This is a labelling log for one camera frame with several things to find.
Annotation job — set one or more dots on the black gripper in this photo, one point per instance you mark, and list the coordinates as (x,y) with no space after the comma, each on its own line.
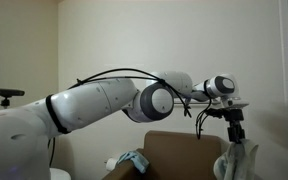
(235,131)

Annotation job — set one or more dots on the light blue patterned towel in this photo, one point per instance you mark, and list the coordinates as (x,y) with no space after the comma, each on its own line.
(237,162)

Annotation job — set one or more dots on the light blue cloth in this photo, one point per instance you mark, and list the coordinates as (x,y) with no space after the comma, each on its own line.
(139,161)

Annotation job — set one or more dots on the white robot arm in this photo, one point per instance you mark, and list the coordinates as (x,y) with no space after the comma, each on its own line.
(26,130)

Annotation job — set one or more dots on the brown leather sofa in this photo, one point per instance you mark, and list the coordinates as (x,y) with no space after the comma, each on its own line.
(174,156)

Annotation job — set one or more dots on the white toilet paper roll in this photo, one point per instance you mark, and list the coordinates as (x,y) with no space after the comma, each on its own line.
(110,164)

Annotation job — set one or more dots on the chrome wall grab bar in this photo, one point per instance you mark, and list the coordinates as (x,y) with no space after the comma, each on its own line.
(192,104)

